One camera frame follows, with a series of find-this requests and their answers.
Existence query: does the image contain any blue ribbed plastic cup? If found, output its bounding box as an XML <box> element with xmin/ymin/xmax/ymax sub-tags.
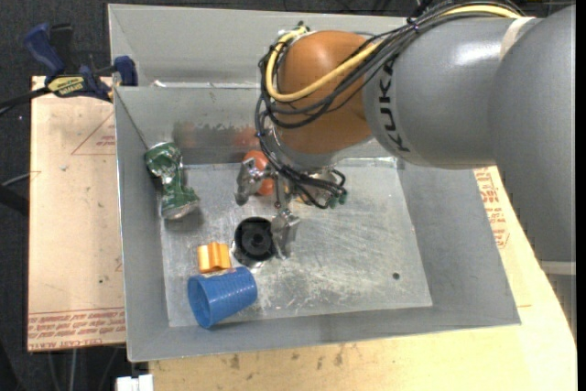
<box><xmin>186</xmin><ymin>266</ymin><xmax>259</xmax><ymax>331</ymax></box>

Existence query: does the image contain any brown cardboard board red print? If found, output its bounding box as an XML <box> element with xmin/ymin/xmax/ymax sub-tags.
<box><xmin>27</xmin><ymin>75</ymin><xmax>535</xmax><ymax>353</ymax></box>

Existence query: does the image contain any small orange grooved block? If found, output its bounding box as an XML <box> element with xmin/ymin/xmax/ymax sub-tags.
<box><xmin>196</xmin><ymin>242</ymin><xmax>232</xmax><ymax>275</ymax></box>

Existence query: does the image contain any grey metal bin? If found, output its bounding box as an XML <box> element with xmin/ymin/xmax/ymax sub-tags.
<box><xmin>107</xmin><ymin>3</ymin><xmax>522</xmax><ymax>364</ymax></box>

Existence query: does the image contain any crushed green and white can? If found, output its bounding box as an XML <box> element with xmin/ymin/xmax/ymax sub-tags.
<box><xmin>143</xmin><ymin>141</ymin><xmax>201</xmax><ymax>221</ymax></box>

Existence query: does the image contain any orange ball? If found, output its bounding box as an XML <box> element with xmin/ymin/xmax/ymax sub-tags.
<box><xmin>242</xmin><ymin>149</ymin><xmax>277</xmax><ymax>197</ymax></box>

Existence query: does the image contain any black round ribbed cap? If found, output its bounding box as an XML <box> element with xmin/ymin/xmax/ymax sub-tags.
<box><xmin>233</xmin><ymin>216</ymin><xmax>279</xmax><ymax>267</ymax></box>

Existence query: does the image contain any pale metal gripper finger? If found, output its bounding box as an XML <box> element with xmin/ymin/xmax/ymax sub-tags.
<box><xmin>233</xmin><ymin>160</ymin><xmax>272</xmax><ymax>206</ymax></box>
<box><xmin>271</xmin><ymin>208</ymin><xmax>302</xmax><ymax>261</ymax></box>

